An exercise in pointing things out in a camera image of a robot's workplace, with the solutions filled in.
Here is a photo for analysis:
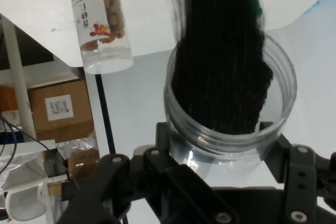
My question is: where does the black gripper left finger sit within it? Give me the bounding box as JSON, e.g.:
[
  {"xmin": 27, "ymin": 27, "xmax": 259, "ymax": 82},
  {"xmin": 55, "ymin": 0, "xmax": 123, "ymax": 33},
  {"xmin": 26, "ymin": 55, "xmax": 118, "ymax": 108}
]
[{"xmin": 56, "ymin": 121, "xmax": 238, "ymax": 224}]

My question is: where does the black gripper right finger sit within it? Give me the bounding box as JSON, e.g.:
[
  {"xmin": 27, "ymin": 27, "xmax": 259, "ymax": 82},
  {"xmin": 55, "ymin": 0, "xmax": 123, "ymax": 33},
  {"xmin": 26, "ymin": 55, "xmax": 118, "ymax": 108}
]
[{"xmin": 259, "ymin": 121, "xmax": 336, "ymax": 224}]

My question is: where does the clear jar with black seeds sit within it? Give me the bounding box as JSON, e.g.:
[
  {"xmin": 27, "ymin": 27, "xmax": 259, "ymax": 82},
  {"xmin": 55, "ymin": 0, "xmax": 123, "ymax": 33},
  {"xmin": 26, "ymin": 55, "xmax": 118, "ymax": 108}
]
[{"xmin": 163, "ymin": 34, "xmax": 298, "ymax": 183}]

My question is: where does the clear plastic bag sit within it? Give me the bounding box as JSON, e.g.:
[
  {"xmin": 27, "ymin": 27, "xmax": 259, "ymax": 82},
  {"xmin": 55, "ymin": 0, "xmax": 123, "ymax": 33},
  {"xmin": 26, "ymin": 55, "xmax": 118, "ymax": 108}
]
[{"xmin": 56, "ymin": 134, "xmax": 101, "ymax": 180}]

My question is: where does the cardboard box with white label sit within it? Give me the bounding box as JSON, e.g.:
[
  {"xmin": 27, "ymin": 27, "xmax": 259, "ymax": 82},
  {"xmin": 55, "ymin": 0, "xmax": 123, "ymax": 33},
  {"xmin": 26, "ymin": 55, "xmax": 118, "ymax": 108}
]
[{"xmin": 27, "ymin": 79, "xmax": 96, "ymax": 144}]

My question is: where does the white plastic container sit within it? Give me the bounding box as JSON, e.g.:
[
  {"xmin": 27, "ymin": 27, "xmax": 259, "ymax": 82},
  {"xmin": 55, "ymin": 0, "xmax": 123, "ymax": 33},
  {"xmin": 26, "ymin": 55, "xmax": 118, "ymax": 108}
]
[{"xmin": 0, "ymin": 153, "xmax": 50, "ymax": 222}]

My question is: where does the peanut jar with white lid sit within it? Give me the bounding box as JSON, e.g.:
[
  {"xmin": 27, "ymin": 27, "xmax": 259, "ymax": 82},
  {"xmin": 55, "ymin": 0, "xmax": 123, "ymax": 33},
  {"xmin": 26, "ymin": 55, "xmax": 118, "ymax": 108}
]
[{"xmin": 68, "ymin": 0, "xmax": 134, "ymax": 75}]

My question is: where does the thin black cable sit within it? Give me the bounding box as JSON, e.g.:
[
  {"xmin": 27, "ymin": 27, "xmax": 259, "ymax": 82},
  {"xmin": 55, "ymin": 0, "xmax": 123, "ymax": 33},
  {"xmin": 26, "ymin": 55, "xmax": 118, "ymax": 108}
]
[{"xmin": 0, "ymin": 113, "xmax": 81, "ymax": 192}]

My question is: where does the white metal post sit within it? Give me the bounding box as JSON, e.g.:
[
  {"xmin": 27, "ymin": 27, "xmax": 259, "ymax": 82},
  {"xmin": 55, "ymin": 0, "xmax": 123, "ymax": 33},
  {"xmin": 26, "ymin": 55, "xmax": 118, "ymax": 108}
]
[{"xmin": 0, "ymin": 15, "xmax": 37, "ymax": 141}]

